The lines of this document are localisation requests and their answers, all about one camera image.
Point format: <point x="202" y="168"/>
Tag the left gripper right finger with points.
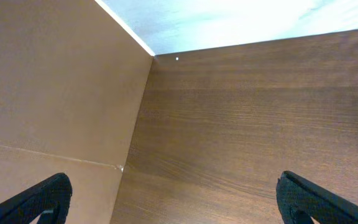
<point x="301" y="201"/>

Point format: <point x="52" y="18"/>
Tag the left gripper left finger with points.
<point x="47" y="202"/>

